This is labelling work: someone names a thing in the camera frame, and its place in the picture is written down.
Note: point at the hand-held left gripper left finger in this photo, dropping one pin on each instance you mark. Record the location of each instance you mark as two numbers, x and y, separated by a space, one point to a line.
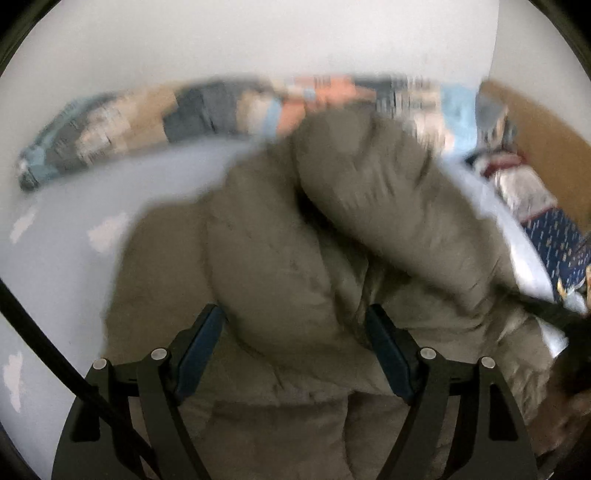
199 355

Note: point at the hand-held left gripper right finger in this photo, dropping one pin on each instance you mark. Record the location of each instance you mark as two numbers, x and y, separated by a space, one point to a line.
391 357

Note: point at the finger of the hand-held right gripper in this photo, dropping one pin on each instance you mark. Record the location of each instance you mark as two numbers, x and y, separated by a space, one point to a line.
549 308

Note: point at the olive puffer jacket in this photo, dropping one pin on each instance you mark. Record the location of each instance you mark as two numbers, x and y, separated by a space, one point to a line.
286 249

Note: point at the navy star printed pillow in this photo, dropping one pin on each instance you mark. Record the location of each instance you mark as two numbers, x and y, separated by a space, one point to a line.
556 240

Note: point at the wooden headboard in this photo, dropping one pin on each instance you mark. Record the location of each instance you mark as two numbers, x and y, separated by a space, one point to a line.
554 138

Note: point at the light blue cloud blanket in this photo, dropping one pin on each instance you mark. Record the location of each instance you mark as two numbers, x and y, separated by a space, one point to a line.
69 240

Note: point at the patchwork cartoon quilt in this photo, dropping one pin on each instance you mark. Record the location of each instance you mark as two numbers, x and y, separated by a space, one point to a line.
184 115

